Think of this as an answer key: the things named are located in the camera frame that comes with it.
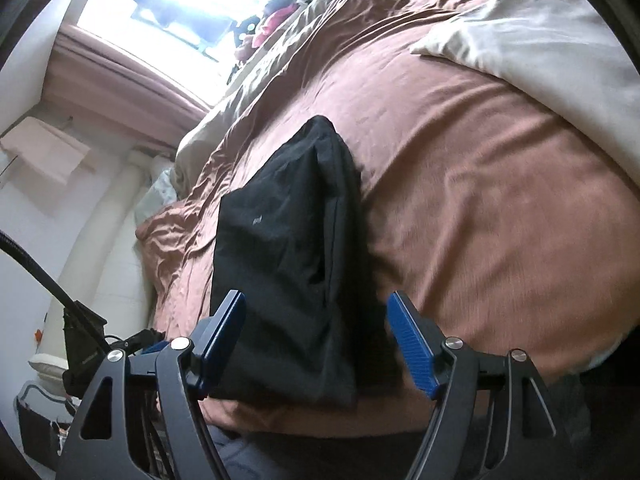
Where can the dark storage basket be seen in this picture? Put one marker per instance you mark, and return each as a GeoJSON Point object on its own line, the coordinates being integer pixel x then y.
{"type": "Point", "coordinates": [37, 420]}

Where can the black shirt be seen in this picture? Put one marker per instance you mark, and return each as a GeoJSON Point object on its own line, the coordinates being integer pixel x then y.
{"type": "Point", "coordinates": [290, 260]}

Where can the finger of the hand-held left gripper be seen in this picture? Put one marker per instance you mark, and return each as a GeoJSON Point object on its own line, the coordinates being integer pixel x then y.
{"type": "Point", "coordinates": [156, 347]}

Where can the person's grey pants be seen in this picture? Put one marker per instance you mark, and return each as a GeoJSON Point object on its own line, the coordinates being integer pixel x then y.
{"type": "Point", "coordinates": [280, 455]}

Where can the cream long bolster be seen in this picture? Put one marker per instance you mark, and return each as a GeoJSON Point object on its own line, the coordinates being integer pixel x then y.
{"type": "Point", "coordinates": [107, 240]}

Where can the beige bed sheet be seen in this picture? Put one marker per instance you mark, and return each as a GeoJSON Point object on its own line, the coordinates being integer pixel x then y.
{"type": "Point", "coordinates": [260, 85]}

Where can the pink curtain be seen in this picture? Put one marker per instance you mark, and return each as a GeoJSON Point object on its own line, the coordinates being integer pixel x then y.
{"type": "Point", "coordinates": [130, 85]}

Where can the cream pillow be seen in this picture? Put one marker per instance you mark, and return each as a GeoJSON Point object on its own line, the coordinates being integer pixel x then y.
{"type": "Point", "coordinates": [550, 60]}

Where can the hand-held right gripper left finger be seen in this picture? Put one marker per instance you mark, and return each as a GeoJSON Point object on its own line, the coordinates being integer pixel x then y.
{"type": "Point", "coordinates": [225, 340]}

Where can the white cloth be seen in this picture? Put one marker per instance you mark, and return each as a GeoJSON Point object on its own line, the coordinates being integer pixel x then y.
{"type": "Point", "coordinates": [155, 200]}

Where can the pile of colourful clothes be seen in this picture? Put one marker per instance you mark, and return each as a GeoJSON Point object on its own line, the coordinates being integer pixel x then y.
{"type": "Point", "coordinates": [280, 15]}

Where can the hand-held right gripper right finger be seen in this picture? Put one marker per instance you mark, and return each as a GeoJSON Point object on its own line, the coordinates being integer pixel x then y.
{"type": "Point", "coordinates": [412, 345]}

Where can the pink blanket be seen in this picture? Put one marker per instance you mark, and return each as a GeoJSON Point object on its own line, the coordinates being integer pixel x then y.
{"type": "Point", "coordinates": [475, 210]}

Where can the window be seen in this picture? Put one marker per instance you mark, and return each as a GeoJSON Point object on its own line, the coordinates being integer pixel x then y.
{"type": "Point", "coordinates": [165, 5]}

